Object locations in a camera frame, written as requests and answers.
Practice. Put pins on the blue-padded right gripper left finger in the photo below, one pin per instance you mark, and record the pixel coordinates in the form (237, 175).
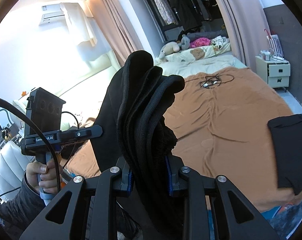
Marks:
(87, 208)

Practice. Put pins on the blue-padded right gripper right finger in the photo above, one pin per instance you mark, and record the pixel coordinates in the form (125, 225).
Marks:
(213, 208)

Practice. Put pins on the black pants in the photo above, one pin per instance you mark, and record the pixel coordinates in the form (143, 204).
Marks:
(133, 127)

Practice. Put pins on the person's left hand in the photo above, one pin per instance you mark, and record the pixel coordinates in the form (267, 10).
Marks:
(42, 176)

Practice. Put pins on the orange-brown bed blanket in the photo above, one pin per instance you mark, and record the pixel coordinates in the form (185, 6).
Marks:
(220, 130)

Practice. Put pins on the white hanging shirt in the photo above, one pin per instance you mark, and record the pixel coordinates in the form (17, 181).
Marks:
(78, 25)

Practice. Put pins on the pink curtain left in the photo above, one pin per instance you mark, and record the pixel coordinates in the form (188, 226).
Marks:
(116, 27)

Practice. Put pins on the pink curtain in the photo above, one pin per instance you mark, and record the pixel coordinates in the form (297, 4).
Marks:
(116, 27)
(235, 14)

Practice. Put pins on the folded black garment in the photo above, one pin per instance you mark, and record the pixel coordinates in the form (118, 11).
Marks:
(286, 134)

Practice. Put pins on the cream bear pillow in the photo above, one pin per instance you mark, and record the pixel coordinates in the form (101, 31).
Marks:
(195, 54)

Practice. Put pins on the beige plush toy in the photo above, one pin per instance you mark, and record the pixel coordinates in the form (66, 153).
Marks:
(168, 49)

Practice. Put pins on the white bedside cabinet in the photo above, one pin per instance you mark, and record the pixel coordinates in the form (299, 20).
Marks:
(275, 73)

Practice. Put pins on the grey plush toy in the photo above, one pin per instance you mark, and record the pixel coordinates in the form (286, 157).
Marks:
(185, 43)

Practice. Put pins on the white patterned cloth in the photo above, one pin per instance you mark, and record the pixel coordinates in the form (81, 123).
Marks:
(218, 42)

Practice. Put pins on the pink plush item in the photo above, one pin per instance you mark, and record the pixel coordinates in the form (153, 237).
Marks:
(199, 42)

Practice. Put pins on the hanging floral garment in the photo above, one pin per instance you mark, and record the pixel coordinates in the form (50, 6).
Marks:
(166, 12)

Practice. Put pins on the striped paper bag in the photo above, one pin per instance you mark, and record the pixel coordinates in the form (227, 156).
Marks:
(274, 44)

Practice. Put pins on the hanging black coat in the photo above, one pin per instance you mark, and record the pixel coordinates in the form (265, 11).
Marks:
(189, 18)

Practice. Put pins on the pink curtain right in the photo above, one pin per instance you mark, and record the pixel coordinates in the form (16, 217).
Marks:
(235, 14)

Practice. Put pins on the wall air conditioner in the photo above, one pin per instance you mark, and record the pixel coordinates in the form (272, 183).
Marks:
(51, 13)

